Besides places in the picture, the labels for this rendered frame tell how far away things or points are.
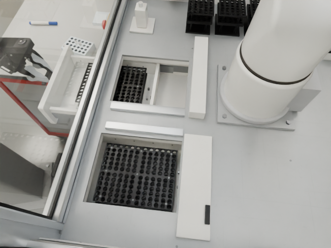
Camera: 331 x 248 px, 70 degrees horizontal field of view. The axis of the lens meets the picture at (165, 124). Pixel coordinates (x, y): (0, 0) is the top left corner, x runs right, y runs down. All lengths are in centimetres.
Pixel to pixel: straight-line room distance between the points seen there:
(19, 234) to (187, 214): 36
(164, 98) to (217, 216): 47
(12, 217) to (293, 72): 62
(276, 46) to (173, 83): 49
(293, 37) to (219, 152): 34
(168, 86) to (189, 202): 48
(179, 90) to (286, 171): 47
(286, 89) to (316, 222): 34
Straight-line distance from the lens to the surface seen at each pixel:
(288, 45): 57
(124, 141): 80
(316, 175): 78
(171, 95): 91
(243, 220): 67
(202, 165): 66
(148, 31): 96
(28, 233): 54
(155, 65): 93
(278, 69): 60
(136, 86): 86
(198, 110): 70
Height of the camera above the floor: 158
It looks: 62 degrees down
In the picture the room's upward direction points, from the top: 1 degrees clockwise
